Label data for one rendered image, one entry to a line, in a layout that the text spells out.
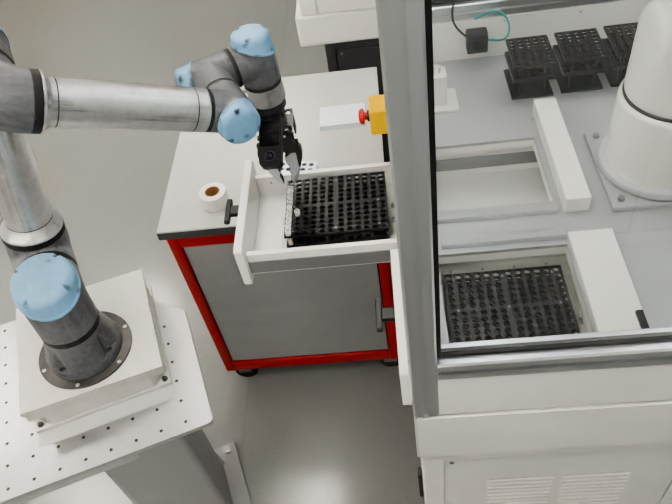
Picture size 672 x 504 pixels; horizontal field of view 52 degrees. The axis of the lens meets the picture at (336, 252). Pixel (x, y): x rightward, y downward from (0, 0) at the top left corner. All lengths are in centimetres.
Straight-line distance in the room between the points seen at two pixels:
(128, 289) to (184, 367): 22
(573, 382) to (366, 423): 119
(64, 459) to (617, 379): 101
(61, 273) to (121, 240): 162
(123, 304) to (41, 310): 27
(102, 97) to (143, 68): 282
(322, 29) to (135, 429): 130
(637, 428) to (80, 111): 101
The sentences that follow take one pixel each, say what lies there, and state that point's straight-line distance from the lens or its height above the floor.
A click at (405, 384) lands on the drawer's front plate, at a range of 121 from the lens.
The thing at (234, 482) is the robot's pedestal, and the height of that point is 2.
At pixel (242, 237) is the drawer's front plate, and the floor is 93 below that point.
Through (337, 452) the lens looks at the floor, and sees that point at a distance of 216.
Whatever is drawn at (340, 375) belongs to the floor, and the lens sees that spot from 229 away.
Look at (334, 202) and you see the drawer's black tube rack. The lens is 150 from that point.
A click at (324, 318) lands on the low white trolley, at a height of 33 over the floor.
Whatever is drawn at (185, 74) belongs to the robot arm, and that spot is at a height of 127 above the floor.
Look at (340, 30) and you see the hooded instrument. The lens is 217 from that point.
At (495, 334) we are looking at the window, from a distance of 97.
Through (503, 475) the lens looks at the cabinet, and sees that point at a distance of 138.
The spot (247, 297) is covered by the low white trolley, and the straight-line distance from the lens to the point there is 195.
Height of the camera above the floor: 194
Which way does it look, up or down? 48 degrees down
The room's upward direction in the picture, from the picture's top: 11 degrees counter-clockwise
